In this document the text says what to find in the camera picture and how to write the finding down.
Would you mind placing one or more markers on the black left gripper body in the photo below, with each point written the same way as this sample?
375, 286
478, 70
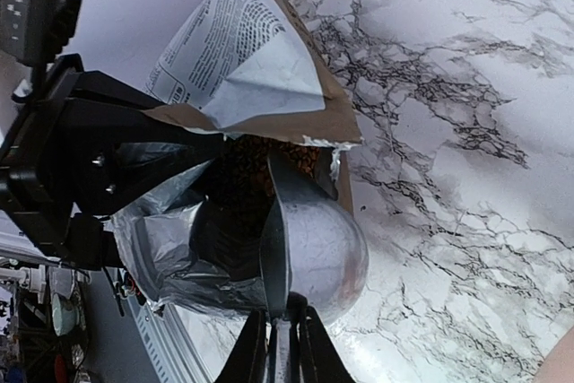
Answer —
36, 176

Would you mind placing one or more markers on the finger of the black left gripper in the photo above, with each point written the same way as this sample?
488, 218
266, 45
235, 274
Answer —
107, 177
104, 112

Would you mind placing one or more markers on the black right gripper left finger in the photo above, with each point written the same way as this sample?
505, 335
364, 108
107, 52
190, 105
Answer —
246, 362

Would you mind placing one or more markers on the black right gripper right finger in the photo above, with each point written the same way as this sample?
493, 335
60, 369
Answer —
318, 358

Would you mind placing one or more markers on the silver metal scoop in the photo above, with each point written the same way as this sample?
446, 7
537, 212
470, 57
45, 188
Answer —
310, 246

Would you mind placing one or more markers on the brown white dog food bag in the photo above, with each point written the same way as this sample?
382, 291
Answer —
234, 68

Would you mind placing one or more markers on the pink double pet bowl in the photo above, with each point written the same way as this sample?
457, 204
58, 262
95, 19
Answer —
558, 367

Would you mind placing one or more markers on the front aluminium frame rail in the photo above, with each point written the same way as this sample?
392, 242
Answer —
180, 343

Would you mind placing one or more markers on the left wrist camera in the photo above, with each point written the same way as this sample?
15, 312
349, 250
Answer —
34, 32

